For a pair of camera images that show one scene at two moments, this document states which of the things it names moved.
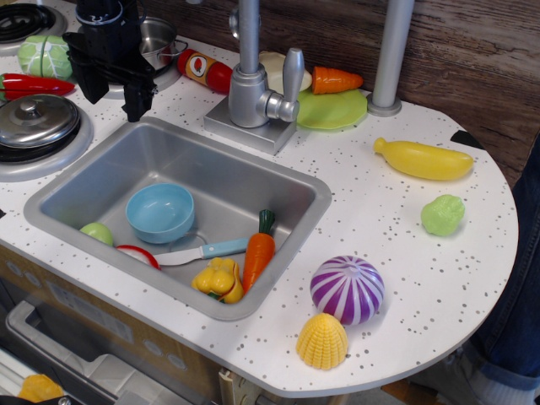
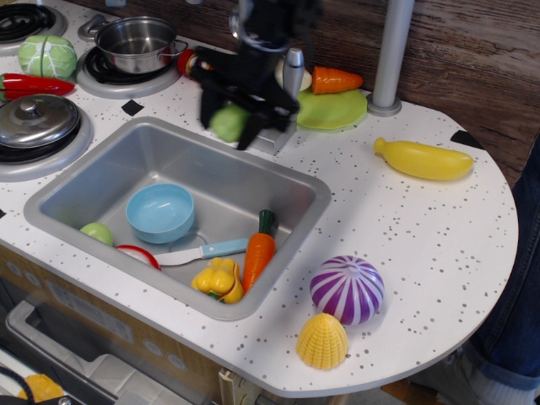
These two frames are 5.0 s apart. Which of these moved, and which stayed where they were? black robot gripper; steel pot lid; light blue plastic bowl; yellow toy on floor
Moved: black robot gripper
Stayed: yellow toy on floor; steel pot lid; light blue plastic bowl
